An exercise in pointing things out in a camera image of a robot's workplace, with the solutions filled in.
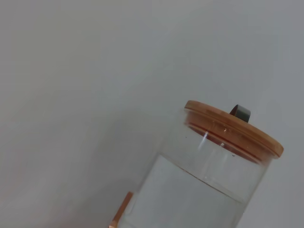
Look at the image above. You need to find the bamboo jar lid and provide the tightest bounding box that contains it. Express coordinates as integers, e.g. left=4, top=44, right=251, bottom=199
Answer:
left=184, top=100, right=285, bottom=158

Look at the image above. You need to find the wooden dispenser stand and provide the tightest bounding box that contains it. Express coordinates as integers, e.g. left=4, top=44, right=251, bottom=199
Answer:
left=109, top=191, right=134, bottom=228

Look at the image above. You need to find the glass water dispenser jar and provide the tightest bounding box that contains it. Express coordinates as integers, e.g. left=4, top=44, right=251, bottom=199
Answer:
left=117, top=111, right=274, bottom=228

